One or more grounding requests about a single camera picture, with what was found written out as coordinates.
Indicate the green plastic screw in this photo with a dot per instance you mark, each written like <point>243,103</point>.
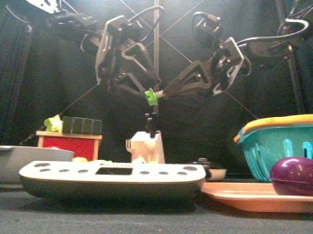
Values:
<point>151,97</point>

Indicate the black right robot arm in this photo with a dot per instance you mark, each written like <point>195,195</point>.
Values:
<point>270,45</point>

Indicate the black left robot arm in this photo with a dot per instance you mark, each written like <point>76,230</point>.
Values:
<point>73,23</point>

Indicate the teal basket with yellow rim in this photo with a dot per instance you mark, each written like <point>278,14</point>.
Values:
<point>272,146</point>

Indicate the black tripod stand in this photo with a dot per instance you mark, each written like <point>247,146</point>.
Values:
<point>294,79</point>

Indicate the dark ribbed block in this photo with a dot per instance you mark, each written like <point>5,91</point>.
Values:
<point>81,125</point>

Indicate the white plastic fork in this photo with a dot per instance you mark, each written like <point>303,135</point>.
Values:
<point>129,145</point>

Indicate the light green toy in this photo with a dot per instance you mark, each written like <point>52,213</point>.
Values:
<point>53,124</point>

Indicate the red wooden box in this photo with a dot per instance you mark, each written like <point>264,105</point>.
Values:
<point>73,146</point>

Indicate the small yellow toy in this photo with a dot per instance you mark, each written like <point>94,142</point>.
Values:
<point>80,159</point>

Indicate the white digital scale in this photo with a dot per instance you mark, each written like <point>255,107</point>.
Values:
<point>113,179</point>

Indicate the grey plastic bin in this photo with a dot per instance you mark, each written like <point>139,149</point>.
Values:
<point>24,161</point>

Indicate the purple plastic ball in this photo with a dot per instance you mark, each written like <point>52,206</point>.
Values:
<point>292,176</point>

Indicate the orange plastic tray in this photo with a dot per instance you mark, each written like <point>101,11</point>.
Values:
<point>252,198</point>

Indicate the metal frame pole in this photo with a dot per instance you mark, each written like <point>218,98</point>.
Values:
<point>155,55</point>

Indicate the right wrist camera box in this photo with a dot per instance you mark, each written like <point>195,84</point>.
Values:
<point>208,29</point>

